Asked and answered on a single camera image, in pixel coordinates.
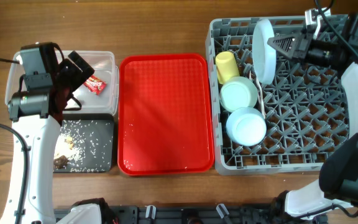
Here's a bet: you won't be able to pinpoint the light blue plate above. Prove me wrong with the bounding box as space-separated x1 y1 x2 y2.
252 19 277 85

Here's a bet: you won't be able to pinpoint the red snack wrapper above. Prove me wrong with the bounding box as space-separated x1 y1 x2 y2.
84 75 107 95

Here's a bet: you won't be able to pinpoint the white plastic fork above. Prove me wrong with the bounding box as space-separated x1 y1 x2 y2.
255 78 266 119

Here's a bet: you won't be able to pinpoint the yellow plastic cup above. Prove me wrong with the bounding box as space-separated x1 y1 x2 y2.
215 51 239 85

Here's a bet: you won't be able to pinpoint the green bowl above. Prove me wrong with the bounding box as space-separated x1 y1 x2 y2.
219 77 258 113

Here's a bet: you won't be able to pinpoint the rice and food scraps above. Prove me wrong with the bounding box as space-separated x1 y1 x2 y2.
53 119 113 173

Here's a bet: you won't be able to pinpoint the light blue bowl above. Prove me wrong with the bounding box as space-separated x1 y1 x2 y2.
226 107 267 146

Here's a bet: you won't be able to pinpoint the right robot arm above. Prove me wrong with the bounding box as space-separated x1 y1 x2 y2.
267 7 358 221

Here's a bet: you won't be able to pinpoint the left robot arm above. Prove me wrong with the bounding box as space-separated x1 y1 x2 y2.
0 42 94 223

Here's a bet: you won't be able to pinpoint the clear plastic waste bin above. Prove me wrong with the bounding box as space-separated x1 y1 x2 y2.
4 50 119 115

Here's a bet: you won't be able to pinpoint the grey dishwasher rack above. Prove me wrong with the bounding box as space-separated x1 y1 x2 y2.
206 17 349 175

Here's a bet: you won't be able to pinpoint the black food waste tray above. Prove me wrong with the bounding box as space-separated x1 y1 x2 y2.
51 113 115 174

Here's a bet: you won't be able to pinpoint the red serving tray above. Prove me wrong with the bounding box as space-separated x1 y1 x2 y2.
117 53 214 176

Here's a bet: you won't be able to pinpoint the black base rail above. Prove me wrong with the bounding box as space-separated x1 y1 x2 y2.
54 203 291 224

